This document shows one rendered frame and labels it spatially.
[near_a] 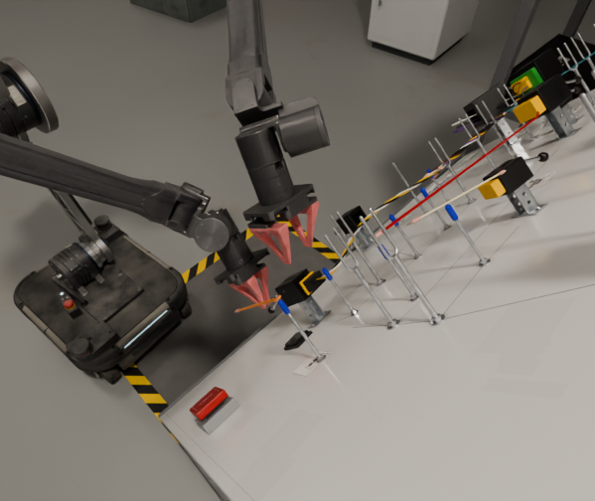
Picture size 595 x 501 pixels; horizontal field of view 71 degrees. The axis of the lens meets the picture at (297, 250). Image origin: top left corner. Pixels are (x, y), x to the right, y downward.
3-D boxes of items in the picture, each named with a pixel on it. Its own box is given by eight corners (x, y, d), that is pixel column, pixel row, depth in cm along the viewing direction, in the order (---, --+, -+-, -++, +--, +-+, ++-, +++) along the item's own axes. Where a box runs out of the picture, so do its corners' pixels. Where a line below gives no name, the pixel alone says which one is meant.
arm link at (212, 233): (185, 181, 77) (166, 223, 78) (170, 184, 66) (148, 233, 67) (243, 209, 79) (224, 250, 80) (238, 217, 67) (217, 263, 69)
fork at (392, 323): (393, 329, 50) (327, 233, 48) (384, 330, 51) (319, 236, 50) (403, 319, 51) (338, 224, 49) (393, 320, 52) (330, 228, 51)
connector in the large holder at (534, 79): (543, 82, 94) (534, 66, 94) (538, 86, 93) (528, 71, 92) (521, 94, 99) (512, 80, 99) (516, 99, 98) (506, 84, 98)
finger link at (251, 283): (290, 292, 81) (267, 251, 79) (266, 314, 77) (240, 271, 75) (270, 295, 86) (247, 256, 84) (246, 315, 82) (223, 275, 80)
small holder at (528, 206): (578, 180, 55) (550, 134, 54) (529, 219, 54) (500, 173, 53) (551, 186, 60) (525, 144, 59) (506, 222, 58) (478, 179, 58)
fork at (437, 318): (439, 326, 43) (363, 214, 42) (427, 326, 45) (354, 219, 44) (449, 314, 44) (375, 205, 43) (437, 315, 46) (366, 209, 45)
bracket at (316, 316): (323, 313, 75) (307, 291, 75) (331, 311, 73) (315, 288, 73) (308, 329, 72) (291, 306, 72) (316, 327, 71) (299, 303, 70)
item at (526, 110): (546, 109, 75) (537, 94, 75) (539, 115, 75) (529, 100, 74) (527, 118, 79) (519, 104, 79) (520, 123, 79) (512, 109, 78)
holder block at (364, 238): (355, 248, 112) (334, 218, 111) (381, 238, 102) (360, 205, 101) (344, 257, 110) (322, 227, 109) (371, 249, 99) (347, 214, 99)
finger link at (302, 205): (332, 241, 67) (315, 187, 64) (305, 263, 63) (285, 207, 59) (302, 239, 72) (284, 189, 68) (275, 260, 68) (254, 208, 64)
